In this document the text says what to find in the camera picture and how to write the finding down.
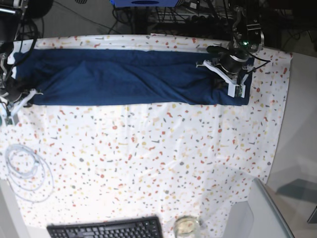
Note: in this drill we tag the black wire rack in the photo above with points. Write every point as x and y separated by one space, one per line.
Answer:
178 15

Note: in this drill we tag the clear glass jar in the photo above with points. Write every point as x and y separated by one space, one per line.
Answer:
187 227

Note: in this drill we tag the terrazzo pattern table cloth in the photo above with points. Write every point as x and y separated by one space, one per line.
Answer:
171 159

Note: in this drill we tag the blue box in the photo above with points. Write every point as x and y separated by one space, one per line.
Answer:
145 3

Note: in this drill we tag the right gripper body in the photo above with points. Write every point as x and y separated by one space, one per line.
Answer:
12 90

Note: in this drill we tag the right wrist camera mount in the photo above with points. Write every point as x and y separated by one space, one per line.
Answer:
9 107

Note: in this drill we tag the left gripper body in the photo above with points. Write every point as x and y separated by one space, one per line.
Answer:
231 64

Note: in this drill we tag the black computer keyboard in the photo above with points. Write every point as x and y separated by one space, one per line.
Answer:
146 227

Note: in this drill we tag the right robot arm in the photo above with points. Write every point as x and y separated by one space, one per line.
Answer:
12 18

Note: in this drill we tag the dark blue t-shirt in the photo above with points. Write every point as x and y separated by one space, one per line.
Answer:
83 77

